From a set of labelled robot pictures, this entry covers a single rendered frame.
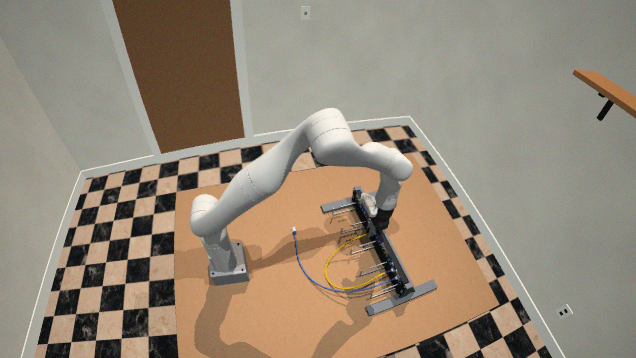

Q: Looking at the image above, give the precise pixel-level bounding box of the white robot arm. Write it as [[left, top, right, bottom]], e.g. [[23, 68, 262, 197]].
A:
[[190, 108, 413, 273]]

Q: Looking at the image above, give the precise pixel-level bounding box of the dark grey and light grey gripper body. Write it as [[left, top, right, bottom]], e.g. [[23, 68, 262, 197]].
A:
[[361, 191, 398, 231]]

